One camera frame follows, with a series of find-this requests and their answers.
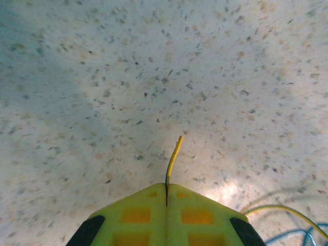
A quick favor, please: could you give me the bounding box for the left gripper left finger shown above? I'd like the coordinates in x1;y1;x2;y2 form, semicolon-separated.
65;183;168;246

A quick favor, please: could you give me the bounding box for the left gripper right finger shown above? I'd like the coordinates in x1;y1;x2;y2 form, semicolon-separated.
166;183;267;246

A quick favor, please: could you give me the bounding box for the thin yellow cable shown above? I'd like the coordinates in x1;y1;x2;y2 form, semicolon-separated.
165;135;328;241

